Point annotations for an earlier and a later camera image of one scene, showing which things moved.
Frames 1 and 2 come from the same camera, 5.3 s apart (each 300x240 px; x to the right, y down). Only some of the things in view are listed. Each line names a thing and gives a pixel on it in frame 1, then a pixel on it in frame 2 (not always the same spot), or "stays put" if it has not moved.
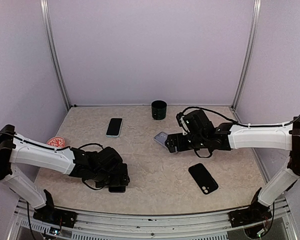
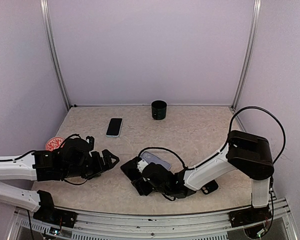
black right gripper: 181,147 -> 140,186
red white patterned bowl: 56,141 stays put
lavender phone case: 161,137 -> 150,158
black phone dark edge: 117,188 -> 130,168
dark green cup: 159,109 stays put
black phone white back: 114,126 stays put
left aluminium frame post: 52,46 stays put
